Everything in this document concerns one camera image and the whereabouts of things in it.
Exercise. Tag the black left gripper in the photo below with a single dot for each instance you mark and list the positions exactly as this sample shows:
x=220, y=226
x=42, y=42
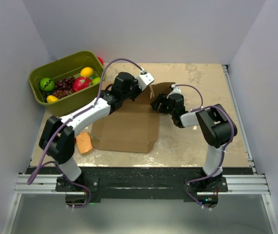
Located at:
x=135, y=83

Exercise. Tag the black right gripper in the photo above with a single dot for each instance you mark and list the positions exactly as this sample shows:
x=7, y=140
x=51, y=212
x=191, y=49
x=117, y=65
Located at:
x=161, y=99

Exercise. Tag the brown cardboard box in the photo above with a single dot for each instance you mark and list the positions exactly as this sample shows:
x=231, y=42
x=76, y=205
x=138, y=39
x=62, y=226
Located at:
x=132, y=128

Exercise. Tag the orange sponge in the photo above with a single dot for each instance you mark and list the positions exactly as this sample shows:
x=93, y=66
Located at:
x=84, y=143

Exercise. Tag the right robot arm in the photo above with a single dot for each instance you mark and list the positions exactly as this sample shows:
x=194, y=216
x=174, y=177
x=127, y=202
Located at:
x=217, y=127

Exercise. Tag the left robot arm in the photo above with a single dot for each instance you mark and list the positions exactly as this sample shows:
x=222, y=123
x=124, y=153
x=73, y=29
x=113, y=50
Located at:
x=57, y=139

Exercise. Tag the green toy lime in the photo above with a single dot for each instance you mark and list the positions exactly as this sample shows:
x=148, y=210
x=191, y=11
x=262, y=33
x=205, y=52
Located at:
x=96, y=80

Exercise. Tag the red ball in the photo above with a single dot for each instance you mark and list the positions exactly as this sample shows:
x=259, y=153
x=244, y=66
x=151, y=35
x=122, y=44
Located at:
x=101, y=60

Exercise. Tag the yellow toy lemon back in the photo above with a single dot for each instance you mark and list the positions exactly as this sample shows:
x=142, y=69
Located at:
x=87, y=72

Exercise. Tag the yellow toy lemon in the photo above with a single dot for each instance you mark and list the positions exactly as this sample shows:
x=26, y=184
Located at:
x=87, y=72
x=51, y=99

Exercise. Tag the red dragon fruit toy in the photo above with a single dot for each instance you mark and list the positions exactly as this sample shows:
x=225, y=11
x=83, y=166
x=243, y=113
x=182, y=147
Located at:
x=81, y=83

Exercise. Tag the green plastic bin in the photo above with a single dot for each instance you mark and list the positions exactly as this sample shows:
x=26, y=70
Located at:
x=65, y=68

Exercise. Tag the purple toy grapes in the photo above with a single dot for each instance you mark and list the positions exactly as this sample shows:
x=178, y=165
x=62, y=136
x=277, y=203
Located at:
x=64, y=87

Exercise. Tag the green toy ball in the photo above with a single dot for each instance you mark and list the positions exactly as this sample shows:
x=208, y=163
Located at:
x=46, y=84

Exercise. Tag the yellow toy lemon front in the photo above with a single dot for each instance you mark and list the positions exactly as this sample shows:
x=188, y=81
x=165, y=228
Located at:
x=51, y=99

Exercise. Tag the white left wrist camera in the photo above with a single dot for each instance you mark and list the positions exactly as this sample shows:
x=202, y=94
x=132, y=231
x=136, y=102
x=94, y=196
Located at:
x=145, y=80

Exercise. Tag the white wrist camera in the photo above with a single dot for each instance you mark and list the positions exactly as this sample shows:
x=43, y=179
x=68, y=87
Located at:
x=174, y=90
x=145, y=80

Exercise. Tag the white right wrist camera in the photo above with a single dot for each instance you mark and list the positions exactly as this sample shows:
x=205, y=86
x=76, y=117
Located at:
x=174, y=90

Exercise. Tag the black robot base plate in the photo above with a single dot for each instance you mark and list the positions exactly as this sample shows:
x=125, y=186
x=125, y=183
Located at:
x=171, y=183

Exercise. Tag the aluminium frame rail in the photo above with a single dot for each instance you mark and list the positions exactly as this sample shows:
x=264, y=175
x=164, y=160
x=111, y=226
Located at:
x=266, y=198

